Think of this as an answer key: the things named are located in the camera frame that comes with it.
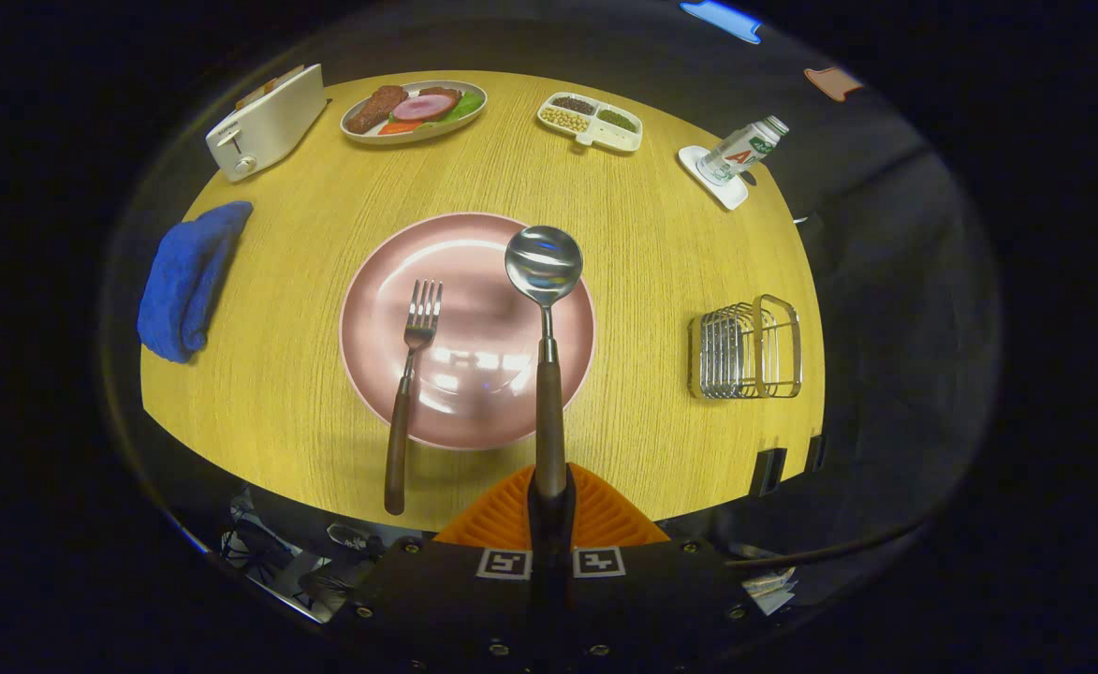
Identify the long brown meat piece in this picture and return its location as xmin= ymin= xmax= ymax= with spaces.
xmin=345 ymin=85 xmax=409 ymax=134

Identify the white toaster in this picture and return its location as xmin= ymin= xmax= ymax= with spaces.
xmin=205 ymin=64 xmax=329 ymax=183

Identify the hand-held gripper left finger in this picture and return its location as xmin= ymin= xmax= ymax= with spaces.
xmin=347 ymin=465 xmax=554 ymax=661

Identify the pink plate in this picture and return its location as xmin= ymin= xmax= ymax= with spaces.
xmin=339 ymin=212 xmax=596 ymax=451

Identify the white divided bean dish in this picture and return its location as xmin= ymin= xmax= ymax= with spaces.
xmin=536 ymin=92 xmax=644 ymax=154

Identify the pink ham slice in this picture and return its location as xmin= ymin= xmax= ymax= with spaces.
xmin=391 ymin=94 xmax=458 ymax=123

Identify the white oval food plate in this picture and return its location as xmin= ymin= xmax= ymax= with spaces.
xmin=340 ymin=80 xmax=489 ymax=146

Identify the blue cloth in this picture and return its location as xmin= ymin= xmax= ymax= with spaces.
xmin=137 ymin=200 xmax=255 ymax=364

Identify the fork with brown handle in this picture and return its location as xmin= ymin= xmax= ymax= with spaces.
xmin=384 ymin=279 xmax=444 ymax=517

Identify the white square coaster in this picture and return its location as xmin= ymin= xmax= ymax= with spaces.
xmin=678 ymin=145 xmax=750 ymax=211

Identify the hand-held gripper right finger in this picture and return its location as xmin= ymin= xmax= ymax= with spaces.
xmin=553 ymin=463 xmax=757 ymax=661

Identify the white bottle with green label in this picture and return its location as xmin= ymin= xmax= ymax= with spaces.
xmin=696 ymin=116 xmax=790 ymax=185

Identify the metal wire basket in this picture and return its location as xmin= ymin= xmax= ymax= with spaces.
xmin=687 ymin=294 xmax=803 ymax=402

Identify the spoon with brown handle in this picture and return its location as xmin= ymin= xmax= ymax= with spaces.
xmin=505 ymin=226 xmax=584 ymax=500

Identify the black cable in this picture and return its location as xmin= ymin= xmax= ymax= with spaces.
xmin=722 ymin=520 xmax=943 ymax=570

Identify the brown toast slice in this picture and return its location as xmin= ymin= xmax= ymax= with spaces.
xmin=235 ymin=65 xmax=306 ymax=110

